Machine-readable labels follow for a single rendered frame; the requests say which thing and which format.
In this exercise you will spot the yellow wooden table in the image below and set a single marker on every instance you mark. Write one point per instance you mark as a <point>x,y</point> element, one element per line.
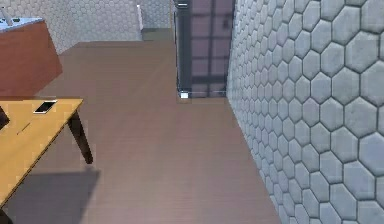
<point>30,133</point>

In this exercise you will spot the red brown counter cabinet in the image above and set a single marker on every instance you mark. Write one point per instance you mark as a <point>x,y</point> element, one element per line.
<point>23,60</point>

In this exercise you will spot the black and white phone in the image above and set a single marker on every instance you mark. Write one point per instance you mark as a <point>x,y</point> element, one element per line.
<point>45,107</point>

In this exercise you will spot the black object on table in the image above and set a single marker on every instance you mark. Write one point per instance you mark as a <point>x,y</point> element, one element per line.
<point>2,118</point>

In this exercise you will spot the white faucet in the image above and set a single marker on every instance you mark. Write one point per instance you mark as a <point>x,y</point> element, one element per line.
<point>6,16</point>

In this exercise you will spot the thin brown pencil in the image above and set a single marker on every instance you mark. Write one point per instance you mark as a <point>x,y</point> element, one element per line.
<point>23,129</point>

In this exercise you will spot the dark glass door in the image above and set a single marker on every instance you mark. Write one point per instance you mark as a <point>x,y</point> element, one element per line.
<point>205,50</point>

